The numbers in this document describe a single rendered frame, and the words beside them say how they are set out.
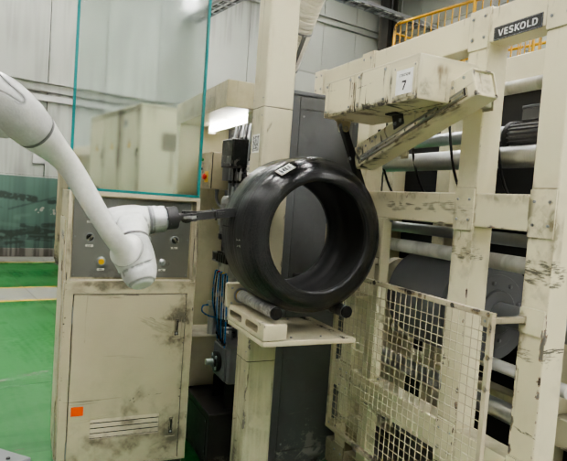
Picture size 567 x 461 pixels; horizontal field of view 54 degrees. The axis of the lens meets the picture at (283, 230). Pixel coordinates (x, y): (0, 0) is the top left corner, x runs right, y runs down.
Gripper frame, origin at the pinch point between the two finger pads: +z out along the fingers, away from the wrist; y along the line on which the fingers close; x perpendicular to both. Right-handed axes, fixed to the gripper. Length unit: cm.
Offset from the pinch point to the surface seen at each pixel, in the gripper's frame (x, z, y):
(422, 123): -27, 67, -22
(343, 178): -9.2, 40.5, -11.5
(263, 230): 6.1, 9.2, -11.6
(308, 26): -80, 69, 61
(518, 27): -55, 88, -45
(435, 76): -41, 62, -35
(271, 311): 33.8, 10.6, -10.4
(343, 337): 48, 39, -10
